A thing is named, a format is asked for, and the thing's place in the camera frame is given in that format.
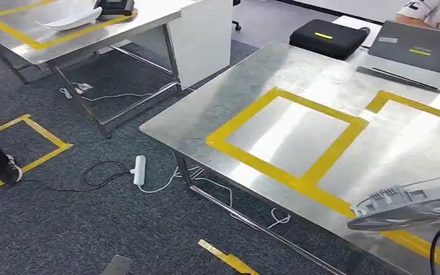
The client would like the white plastic shell part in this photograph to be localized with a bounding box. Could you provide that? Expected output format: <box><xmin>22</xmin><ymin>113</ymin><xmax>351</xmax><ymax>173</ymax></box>
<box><xmin>36</xmin><ymin>5</ymin><xmax>103</xmax><ymax>32</ymax></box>

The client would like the black zip case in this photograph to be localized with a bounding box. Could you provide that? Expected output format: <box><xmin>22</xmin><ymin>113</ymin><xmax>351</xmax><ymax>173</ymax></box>
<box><xmin>289</xmin><ymin>19</ymin><xmax>371</xmax><ymax>61</ymax></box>

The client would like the steel table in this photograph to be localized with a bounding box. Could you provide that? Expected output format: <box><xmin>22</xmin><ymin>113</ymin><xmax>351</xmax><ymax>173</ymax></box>
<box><xmin>0</xmin><ymin>0</ymin><xmax>194</xmax><ymax>139</ymax></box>

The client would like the white cabinet panel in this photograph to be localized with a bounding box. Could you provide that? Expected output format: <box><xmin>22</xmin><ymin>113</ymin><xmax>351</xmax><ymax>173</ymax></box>
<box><xmin>167</xmin><ymin>0</ymin><xmax>234</xmax><ymax>91</ymax></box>

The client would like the white cable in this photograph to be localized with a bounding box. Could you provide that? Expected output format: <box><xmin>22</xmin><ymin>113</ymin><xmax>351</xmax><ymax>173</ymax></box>
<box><xmin>138</xmin><ymin>165</ymin><xmax>293</xmax><ymax>230</ymax></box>
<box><xmin>60</xmin><ymin>81</ymin><xmax>183</xmax><ymax>103</ymax></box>

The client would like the grey laptop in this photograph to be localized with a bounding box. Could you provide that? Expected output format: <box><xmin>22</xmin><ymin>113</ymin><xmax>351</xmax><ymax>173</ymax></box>
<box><xmin>356</xmin><ymin>21</ymin><xmax>440</xmax><ymax>92</ymax></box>

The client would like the white power strip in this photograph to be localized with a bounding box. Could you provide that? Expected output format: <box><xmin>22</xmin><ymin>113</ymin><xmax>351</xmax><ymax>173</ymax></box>
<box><xmin>130</xmin><ymin>155</ymin><xmax>147</xmax><ymax>187</ymax></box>
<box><xmin>73</xmin><ymin>82</ymin><xmax>93</xmax><ymax>95</ymax></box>

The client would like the yellow floor tape strip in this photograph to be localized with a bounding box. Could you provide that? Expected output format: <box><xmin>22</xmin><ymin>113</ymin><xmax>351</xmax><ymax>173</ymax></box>
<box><xmin>198</xmin><ymin>239</ymin><xmax>261</xmax><ymax>275</ymax></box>

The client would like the black device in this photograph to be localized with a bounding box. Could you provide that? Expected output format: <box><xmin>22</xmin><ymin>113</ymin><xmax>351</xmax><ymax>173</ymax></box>
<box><xmin>93</xmin><ymin>0</ymin><xmax>135</xmax><ymax>17</ymax></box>

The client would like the silver wheel hubcap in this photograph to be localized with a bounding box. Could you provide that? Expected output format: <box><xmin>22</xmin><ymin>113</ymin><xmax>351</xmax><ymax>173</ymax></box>
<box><xmin>347</xmin><ymin>172</ymin><xmax>440</xmax><ymax>232</ymax></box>

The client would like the yellow floor tape frame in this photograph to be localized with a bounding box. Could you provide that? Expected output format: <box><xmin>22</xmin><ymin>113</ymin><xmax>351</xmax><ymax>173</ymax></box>
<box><xmin>0</xmin><ymin>113</ymin><xmax>73</xmax><ymax>199</ymax></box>

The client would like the black chair caster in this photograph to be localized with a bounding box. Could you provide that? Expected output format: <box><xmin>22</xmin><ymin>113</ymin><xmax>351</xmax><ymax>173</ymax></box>
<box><xmin>232</xmin><ymin>0</ymin><xmax>242</xmax><ymax>32</ymax></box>

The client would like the person's leg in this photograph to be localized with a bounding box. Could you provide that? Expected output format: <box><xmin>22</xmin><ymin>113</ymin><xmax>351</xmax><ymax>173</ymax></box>
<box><xmin>0</xmin><ymin>136</ymin><xmax>23</xmax><ymax>198</ymax></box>

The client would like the steel workbench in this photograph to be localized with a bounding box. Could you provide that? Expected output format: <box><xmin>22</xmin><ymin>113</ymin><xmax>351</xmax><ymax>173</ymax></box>
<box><xmin>139</xmin><ymin>41</ymin><xmax>440</xmax><ymax>275</ymax></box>

